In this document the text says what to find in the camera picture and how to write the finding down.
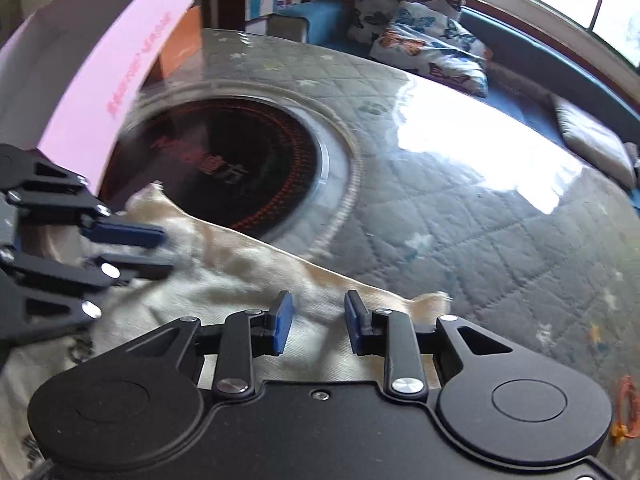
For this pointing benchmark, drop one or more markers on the orange rubber band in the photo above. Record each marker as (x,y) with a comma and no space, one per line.
(625,410)

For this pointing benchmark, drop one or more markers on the round black induction cooktop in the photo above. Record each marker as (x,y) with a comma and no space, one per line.
(235,160)

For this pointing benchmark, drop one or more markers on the cream shopping bag green print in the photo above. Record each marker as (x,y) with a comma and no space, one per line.
(225,270)

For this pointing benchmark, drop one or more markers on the grey quilted star table cover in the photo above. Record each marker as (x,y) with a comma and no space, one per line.
(450,240)

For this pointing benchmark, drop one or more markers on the plain white cushion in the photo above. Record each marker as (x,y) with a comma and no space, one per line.
(590,135)

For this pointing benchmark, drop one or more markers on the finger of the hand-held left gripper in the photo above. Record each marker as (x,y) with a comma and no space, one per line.
(145,271)
(127,234)

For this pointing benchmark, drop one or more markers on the blue sofa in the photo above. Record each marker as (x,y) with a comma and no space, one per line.
(530,60)

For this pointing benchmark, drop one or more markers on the pink cardboard box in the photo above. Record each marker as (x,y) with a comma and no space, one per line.
(75,65)

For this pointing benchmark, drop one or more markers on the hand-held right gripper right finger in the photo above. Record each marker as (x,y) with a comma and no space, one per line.
(356,325)

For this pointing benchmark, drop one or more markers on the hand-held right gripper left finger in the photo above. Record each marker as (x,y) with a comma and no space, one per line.
(281,324)

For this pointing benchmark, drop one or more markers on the brown wooden cabinet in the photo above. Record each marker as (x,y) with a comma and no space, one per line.
(181,42)

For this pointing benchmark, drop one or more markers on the butterfly print cushion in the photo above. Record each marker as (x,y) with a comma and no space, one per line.
(380,15)
(435,45)

